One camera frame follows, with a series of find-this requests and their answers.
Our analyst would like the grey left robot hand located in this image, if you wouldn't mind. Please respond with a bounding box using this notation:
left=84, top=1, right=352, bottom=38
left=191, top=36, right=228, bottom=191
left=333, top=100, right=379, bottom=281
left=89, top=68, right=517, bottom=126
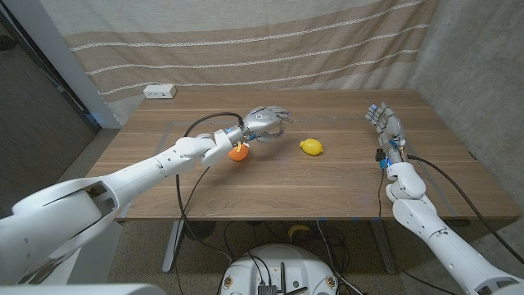
left=240, top=105, right=294, bottom=144

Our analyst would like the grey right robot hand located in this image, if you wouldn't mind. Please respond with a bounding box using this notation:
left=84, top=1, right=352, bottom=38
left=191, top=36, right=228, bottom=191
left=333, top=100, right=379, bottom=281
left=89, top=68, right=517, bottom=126
left=364, top=102, right=407, bottom=164

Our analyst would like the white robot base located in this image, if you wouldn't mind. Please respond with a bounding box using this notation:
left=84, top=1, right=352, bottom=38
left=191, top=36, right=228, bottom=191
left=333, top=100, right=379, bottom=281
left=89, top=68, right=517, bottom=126
left=220, top=243, right=339, bottom=295

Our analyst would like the orange fruit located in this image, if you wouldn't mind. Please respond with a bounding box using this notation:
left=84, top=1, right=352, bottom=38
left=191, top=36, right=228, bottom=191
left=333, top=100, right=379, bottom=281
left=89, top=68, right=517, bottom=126
left=228, top=143, right=250, bottom=162

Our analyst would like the yellow lemon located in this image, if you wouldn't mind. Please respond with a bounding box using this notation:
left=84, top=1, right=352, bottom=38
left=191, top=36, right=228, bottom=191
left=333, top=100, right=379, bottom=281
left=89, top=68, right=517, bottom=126
left=299, top=138, right=324, bottom=157

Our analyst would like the beige striped fabric backdrop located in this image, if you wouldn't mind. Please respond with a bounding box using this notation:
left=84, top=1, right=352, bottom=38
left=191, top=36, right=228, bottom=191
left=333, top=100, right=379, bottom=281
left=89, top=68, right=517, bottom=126
left=39, top=0, right=440, bottom=126

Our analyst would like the white power strip box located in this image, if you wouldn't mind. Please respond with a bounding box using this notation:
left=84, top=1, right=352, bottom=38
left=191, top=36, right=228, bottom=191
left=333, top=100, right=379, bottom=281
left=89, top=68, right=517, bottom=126
left=142, top=84, right=178, bottom=100

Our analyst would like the yellow banana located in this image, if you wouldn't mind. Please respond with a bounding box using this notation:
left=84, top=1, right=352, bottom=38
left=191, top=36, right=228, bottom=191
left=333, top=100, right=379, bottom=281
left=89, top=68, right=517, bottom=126
left=287, top=224, right=311, bottom=242

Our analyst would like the grey table leg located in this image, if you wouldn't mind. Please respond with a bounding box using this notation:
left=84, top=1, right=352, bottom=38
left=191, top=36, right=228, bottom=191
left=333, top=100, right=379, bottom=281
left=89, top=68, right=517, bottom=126
left=370, top=220, right=397, bottom=275

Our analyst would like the round black fan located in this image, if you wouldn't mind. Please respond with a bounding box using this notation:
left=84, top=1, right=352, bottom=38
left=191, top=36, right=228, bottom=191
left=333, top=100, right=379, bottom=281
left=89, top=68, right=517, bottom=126
left=183, top=220, right=217, bottom=241

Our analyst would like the white table leg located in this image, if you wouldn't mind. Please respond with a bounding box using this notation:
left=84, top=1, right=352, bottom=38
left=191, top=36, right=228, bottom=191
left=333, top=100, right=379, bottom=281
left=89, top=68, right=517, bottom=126
left=161, top=220, right=186, bottom=275

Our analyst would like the dark grey door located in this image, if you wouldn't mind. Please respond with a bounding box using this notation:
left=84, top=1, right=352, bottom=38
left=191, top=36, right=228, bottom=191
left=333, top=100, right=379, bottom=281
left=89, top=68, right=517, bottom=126
left=0, top=10, right=102, bottom=220

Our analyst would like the white robot chest cover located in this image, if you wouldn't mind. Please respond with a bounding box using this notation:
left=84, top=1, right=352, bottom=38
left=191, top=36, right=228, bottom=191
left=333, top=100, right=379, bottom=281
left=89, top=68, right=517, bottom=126
left=0, top=284, right=167, bottom=295

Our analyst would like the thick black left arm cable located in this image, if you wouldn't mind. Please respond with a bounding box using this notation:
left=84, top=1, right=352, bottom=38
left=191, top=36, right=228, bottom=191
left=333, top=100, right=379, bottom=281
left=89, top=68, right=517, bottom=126
left=174, top=111, right=246, bottom=266

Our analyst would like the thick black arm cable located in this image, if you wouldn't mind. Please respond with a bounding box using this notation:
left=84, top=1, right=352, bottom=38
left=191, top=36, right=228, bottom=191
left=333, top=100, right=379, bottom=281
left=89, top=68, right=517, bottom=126
left=174, top=111, right=246, bottom=266
left=406, top=154, right=524, bottom=266

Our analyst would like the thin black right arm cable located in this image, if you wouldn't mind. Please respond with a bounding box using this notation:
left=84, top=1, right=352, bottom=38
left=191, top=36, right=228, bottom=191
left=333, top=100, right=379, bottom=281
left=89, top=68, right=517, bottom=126
left=377, top=168, right=386, bottom=219

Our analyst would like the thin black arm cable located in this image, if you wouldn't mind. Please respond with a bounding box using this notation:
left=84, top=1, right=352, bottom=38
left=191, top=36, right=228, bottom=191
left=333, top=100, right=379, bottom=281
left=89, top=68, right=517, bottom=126
left=377, top=168, right=386, bottom=219
left=174, top=166, right=212, bottom=295

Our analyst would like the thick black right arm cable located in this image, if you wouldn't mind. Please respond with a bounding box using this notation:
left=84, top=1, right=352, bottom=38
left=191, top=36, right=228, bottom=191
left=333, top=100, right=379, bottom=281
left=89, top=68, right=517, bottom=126
left=406, top=154, right=524, bottom=266

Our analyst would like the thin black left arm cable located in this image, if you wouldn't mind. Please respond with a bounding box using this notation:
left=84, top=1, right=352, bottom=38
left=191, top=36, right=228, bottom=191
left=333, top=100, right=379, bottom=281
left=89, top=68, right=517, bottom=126
left=174, top=166, right=212, bottom=295

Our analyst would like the white floor cable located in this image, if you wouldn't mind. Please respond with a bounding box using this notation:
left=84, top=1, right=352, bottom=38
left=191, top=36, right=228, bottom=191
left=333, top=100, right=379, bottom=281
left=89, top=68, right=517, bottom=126
left=315, top=220, right=364, bottom=295

